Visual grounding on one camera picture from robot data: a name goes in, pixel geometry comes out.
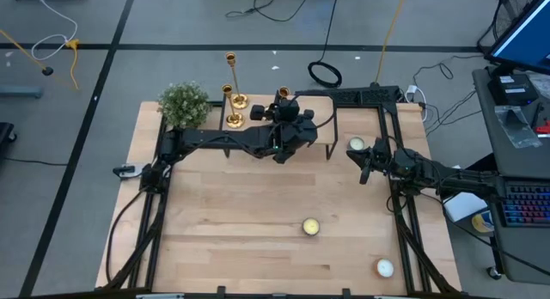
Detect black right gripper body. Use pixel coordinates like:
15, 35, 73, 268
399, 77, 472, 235
370, 137, 406, 180

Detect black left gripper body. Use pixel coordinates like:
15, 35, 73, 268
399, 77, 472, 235
265, 117, 321, 165

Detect tall brass candlestick holder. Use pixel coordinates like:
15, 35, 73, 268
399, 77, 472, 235
224, 52, 250, 111

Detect dark patterned candle tin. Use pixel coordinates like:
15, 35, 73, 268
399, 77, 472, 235
301, 217, 321, 237

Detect orange patterned candle tin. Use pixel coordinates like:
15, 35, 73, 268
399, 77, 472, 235
372, 258, 395, 279

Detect wooden riser shelf black legs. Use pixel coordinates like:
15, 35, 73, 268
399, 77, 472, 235
217, 88, 339, 161

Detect black perforated plate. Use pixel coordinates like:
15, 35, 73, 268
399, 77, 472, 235
294, 84, 403, 107

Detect artificial green plant black pot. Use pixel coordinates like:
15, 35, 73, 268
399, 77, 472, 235
156, 81, 213, 131

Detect white power adapter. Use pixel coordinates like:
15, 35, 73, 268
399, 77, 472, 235
404, 83, 429, 122

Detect white box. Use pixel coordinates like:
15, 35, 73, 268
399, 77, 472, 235
442, 191, 490, 223

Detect grey desk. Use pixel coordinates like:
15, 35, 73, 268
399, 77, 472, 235
471, 66, 550, 287

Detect clear plastic bag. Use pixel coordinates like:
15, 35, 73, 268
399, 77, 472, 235
493, 104, 543, 150

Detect black mini computer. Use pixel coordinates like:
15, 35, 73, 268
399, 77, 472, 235
487, 73, 541, 107

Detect black and silver clamp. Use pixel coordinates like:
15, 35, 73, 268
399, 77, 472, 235
112, 163, 145, 180

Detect rainbow backlit keyboard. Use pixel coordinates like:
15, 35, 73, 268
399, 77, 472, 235
498, 182, 550, 229

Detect computer monitor blue screen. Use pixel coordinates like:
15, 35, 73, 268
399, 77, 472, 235
487, 0, 550, 76

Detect yellow pole black tip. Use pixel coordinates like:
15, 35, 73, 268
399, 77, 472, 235
0, 27, 55, 76

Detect grey bar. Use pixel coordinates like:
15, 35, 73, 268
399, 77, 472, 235
0, 84, 44, 100

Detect black wheeled base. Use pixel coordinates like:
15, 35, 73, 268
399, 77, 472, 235
0, 121, 17, 146

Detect black aluminium table frame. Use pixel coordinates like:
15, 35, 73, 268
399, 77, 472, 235
102, 86, 463, 299

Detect black coiled cable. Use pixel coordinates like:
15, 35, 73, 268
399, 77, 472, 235
306, 0, 344, 89

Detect black floor cable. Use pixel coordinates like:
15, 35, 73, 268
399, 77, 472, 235
223, 0, 313, 23
0, 156, 70, 167

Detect long yellow cable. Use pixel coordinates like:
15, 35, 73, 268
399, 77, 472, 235
374, 0, 408, 86

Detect black wire floor fan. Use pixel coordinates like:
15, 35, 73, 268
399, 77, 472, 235
476, 0, 545, 55

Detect yellow power cord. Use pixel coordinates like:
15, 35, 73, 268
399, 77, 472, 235
64, 38, 82, 92

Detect white cable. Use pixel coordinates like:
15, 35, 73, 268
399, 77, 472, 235
30, 0, 80, 62

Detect silver aluminium bracket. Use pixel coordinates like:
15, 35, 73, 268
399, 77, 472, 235
135, 292, 186, 299

